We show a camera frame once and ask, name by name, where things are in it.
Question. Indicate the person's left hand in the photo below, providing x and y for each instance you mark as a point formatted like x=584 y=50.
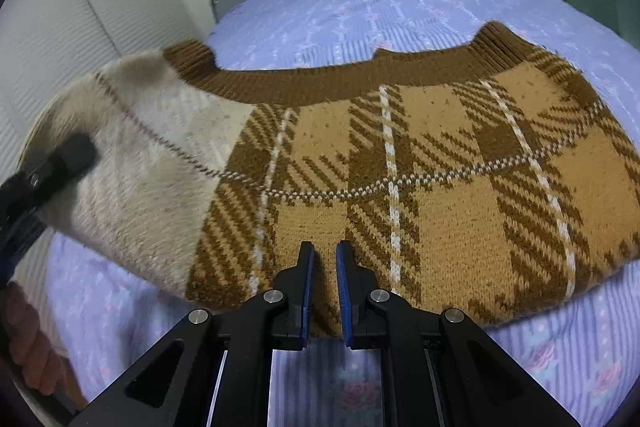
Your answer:
x=35 y=347

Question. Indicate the brown plaid knit sweater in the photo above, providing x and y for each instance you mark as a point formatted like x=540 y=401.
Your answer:
x=450 y=207

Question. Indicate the white louvered wardrobe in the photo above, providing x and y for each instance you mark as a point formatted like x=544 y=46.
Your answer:
x=100 y=7

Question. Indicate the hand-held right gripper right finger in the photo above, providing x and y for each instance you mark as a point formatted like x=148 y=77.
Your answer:
x=344 y=287

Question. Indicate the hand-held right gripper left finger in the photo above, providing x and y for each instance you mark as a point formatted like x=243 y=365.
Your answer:
x=308 y=287

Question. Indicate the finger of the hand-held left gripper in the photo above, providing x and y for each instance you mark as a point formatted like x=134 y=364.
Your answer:
x=65 y=157
x=17 y=244

